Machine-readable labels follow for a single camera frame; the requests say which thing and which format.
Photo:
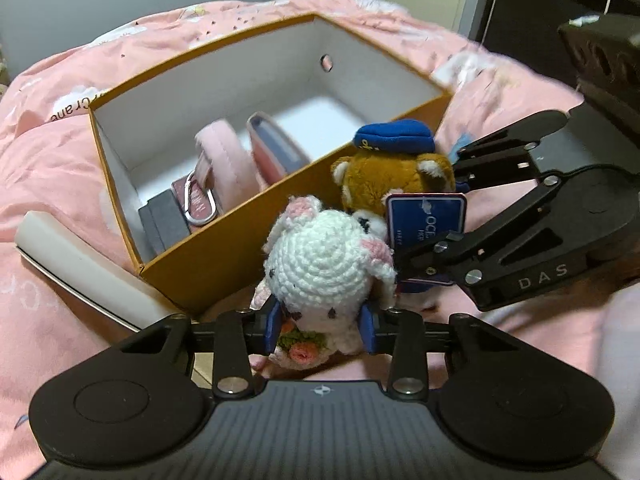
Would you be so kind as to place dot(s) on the flat white box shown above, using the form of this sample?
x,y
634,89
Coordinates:
x,y
65,250

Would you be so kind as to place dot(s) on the brown plush with blue hat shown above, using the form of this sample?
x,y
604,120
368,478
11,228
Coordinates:
x,y
380,175

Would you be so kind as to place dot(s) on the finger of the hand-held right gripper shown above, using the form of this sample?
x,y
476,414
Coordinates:
x,y
505,150
490,240

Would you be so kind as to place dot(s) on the pink printed blanket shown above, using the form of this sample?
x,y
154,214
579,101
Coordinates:
x,y
60,170

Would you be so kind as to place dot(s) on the orange cardboard box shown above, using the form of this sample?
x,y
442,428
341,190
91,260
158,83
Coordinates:
x,y
215,260

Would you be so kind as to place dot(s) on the pink fuzzy pouch with carabiner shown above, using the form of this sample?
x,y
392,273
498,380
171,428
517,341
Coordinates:
x,y
225,155

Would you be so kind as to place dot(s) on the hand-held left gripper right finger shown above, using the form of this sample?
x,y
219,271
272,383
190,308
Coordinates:
x,y
366,330

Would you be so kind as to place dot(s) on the dark grey small box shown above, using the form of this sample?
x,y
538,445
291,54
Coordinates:
x,y
162,222

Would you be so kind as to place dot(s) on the pink case with blue edge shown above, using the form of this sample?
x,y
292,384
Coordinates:
x,y
265,155

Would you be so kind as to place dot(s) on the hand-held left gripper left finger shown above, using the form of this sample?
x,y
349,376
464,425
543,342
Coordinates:
x,y
274,327

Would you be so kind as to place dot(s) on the white crochet bunny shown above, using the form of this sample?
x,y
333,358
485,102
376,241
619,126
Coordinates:
x,y
320,260

